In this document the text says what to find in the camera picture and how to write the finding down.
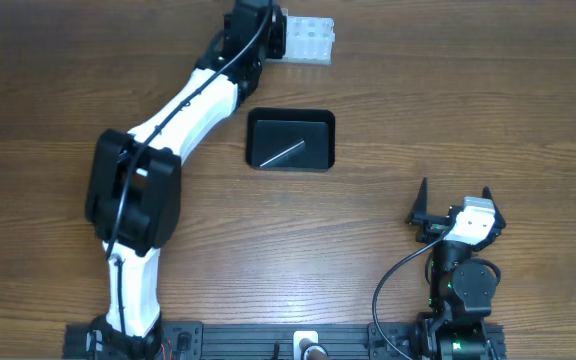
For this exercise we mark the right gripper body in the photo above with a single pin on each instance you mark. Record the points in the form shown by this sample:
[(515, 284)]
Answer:
[(433, 227)]

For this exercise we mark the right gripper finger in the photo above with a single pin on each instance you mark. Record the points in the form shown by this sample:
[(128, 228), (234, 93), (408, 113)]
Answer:
[(498, 217), (420, 207)]

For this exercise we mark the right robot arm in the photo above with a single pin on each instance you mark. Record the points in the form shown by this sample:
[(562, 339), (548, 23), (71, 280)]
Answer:
[(468, 290)]

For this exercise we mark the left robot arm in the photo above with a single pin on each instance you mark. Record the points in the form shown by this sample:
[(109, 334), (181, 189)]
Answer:
[(203, 110)]

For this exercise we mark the black tray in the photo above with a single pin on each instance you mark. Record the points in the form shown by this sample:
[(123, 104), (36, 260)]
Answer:
[(293, 130)]

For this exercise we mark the white test tube rack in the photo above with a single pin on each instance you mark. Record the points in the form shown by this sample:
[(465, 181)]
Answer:
[(313, 45)]

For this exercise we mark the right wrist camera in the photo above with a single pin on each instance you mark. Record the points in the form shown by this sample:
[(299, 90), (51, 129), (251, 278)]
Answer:
[(474, 220)]

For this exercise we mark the mounting rail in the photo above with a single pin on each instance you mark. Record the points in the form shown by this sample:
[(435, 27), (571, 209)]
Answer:
[(248, 342)]

